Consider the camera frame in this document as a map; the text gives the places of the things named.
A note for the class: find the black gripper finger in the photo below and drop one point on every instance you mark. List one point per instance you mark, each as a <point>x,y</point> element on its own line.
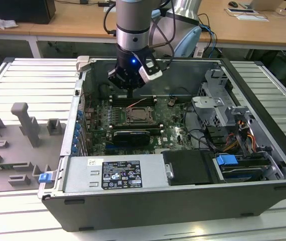
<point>116,80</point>
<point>138,86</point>

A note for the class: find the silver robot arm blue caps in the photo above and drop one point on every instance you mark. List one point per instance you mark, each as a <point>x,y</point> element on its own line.
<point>131,25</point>

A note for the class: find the black RAM slot bank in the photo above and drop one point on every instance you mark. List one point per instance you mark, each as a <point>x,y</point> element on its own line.
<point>133,127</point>
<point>118,102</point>

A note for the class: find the CPU socket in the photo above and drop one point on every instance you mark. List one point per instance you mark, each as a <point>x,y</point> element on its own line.
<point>126,118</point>

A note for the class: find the grey case latch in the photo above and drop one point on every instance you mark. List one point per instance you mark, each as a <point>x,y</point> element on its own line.
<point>82,62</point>

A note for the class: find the grey flat strip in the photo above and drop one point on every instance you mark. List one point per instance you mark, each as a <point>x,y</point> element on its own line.
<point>109,9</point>

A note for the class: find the black graphics card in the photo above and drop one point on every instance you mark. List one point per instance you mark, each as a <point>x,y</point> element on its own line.
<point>131,138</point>

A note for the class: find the black power adapter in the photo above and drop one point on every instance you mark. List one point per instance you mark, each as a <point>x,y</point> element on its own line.
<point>104,4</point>

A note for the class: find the green motherboard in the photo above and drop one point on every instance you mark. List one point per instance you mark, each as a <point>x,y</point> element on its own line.
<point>175,135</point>

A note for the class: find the blue expansion card clips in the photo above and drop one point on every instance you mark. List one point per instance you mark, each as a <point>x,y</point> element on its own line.
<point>76,133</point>

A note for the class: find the small white box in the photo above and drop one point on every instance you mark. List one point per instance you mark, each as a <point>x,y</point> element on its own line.
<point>198,53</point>

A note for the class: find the long wooden desk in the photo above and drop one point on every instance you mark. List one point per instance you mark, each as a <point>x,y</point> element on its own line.
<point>70,25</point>

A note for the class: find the metal drive cage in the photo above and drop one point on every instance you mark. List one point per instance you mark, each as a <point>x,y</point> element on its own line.
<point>213,108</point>

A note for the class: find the black plastic air shroud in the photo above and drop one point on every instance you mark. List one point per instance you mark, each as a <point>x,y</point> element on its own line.
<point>188,167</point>

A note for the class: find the silver power supply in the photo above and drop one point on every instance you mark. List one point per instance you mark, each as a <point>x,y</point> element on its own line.
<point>82,175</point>

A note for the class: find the black computer mouse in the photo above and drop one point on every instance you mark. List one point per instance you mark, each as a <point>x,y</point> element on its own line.
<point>233,4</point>

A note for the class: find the blue disk carrier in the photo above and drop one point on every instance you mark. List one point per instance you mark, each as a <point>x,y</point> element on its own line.
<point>226,160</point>

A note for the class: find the black white flat device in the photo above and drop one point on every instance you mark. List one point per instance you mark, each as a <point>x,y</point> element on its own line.
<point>240,10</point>

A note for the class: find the blue case latch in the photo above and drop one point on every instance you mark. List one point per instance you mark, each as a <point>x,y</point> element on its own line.
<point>44,178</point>

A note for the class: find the black box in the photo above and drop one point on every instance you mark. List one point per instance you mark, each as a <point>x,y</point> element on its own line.
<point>15,10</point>

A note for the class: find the grey parts rack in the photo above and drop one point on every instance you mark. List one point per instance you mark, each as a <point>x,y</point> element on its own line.
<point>12,150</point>

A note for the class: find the crumpled white paper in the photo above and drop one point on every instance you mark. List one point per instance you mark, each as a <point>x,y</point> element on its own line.
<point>3,23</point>

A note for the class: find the white paper sheet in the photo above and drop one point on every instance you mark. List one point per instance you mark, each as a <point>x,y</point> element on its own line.
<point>252,17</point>

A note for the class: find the black open PC case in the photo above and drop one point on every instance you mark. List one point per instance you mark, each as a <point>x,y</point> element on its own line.
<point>158,213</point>

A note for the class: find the wooden desk with papers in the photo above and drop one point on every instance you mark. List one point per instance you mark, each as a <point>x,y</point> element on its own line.
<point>271,32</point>

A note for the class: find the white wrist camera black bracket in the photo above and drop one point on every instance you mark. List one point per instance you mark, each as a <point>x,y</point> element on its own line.
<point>149,74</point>

